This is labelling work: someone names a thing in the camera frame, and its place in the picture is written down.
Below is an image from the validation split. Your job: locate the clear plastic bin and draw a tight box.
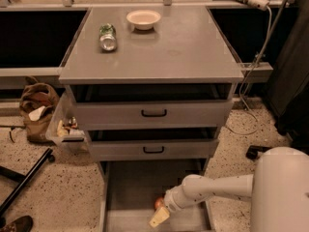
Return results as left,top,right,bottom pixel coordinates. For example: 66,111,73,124
45,93,87,153

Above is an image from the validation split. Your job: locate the green soda can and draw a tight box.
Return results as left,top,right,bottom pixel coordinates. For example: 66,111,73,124
98,23,118,51

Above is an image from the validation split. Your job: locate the grey cable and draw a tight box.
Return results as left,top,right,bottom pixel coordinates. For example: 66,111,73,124
224,6,274,137

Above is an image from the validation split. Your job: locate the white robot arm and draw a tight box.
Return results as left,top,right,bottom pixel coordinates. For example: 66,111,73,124
149,147,309,232

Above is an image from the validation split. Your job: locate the red apple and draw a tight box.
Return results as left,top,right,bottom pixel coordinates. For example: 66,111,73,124
154,197,165,210

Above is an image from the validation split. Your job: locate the top drawer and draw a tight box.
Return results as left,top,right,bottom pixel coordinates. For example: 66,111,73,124
67,86,233,131

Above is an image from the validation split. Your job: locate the bottom drawer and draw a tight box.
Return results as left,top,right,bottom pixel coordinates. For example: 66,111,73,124
99,159,215,232

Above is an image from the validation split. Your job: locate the grey drawer cabinet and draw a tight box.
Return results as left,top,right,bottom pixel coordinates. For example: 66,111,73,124
58,5,245,232

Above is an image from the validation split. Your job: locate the brown shoe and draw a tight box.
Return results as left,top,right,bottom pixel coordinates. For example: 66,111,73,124
0,216,33,232

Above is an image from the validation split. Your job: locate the black office chair base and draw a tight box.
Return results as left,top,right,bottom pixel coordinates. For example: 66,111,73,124
245,145,269,160

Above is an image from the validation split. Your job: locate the black metal stand leg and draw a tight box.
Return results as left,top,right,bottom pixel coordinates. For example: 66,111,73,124
0,148,55,217

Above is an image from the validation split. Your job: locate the brown bag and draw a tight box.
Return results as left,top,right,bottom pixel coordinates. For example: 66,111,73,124
19,76,60,143

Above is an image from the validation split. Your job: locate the middle drawer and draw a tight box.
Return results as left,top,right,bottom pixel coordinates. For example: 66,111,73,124
88,127,218,160

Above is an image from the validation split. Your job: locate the white bowl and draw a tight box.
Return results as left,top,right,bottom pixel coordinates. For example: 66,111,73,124
126,10,161,31

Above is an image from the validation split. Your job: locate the drawer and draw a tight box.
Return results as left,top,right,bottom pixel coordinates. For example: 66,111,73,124
88,127,218,160
67,86,233,131
99,159,215,232

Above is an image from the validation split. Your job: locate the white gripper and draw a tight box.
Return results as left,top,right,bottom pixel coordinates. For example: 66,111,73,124
149,187,185,228

